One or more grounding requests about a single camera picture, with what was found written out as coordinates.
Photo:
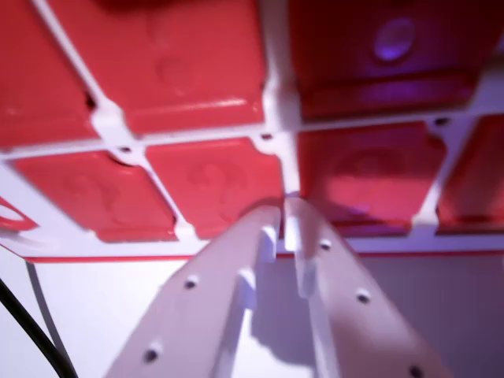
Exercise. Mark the red board flap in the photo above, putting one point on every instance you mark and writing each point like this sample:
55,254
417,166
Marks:
370,177
476,177
35,86
90,197
212,185
177,59
386,51

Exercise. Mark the red and white game board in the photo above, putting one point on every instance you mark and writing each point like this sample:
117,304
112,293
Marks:
275,118

